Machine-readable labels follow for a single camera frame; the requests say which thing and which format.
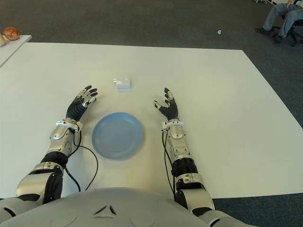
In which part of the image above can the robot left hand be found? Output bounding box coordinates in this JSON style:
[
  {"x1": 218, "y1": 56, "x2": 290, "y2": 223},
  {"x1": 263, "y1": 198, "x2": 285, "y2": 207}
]
[{"x1": 65, "y1": 85, "x2": 98, "y2": 122}]

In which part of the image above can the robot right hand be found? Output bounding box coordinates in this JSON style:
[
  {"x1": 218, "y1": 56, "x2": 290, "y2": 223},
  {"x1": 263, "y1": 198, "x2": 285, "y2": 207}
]
[{"x1": 153, "y1": 87, "x2": 180, "y2": 122}]

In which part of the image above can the white charger block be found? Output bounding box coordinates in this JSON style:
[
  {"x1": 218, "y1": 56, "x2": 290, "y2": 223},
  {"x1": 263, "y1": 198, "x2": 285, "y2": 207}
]
[{"x1": 112, "y1": 75, "x2": 133, "y2": 90}]

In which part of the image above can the blue plastic plate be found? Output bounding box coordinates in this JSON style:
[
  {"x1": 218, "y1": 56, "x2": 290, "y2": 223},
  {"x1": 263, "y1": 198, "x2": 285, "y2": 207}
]
[{"x1": 91, "y1": 112, "x2": 144, "y2": 160}]

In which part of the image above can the white side table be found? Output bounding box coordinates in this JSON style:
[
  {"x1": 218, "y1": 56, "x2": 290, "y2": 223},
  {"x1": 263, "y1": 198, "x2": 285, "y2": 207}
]
[{"x1": 0, "y1": 35, "x2": 32, "y2": 68}]

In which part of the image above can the brown bread roll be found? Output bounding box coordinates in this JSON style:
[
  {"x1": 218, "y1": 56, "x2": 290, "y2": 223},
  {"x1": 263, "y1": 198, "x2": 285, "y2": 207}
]
[{"x1": 1, "y1": 27, "x2": 20, "y2": 41}]

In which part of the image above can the grey robot torso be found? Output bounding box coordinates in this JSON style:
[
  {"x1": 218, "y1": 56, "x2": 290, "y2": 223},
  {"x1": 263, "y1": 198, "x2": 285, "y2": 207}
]
[{"x1": 0, "y1": 186, "x2": 237, "y2": 227}]

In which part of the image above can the seated person in jeans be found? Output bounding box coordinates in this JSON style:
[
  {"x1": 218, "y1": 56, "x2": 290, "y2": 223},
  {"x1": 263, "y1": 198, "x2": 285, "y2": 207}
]
[{"x1": 255, "y1": 0, "x2": 303, "y2": 43}]

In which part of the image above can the white chair base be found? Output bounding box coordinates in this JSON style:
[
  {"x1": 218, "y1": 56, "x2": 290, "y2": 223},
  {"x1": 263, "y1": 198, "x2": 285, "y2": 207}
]
[{"x1": 254, "y1": 0, "x2": 276, "y2": 7}]

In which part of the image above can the black office chair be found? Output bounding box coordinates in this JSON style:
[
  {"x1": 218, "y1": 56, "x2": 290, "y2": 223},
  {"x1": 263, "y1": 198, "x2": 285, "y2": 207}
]
[{"x1": 274, "y1": 9, "x2": 303, "y2": 47}]

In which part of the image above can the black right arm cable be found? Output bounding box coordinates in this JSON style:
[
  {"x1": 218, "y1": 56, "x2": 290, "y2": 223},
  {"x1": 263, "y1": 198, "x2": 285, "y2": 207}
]
[{"x1": 161, "y1": 129, "x2": 177, "y2": 201}]

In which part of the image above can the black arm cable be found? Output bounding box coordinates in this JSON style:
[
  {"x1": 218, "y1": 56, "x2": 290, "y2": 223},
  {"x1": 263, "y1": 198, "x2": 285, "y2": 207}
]
[
  {"x1": 63, "y1": 129, "x2": 99, "y2": 192},
  {"x1": 161, "y1": 129, "x2": 177, "y2": 201}
]

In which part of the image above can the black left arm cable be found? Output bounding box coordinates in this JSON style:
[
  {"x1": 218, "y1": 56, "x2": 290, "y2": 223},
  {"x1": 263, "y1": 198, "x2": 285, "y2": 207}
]
[{"x1": 63, "y1": 129, "x2": 99, "y2": 192}]

